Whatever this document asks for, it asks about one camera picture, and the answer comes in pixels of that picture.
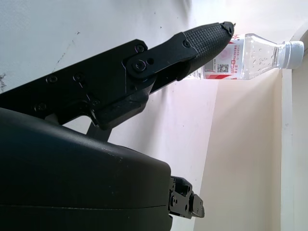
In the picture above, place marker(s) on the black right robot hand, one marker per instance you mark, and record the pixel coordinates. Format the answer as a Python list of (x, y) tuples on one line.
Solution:
[(60, 173)]

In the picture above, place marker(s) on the clear plastic water bottle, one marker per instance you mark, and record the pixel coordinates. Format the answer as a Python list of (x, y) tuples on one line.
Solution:
[(252, 55)]

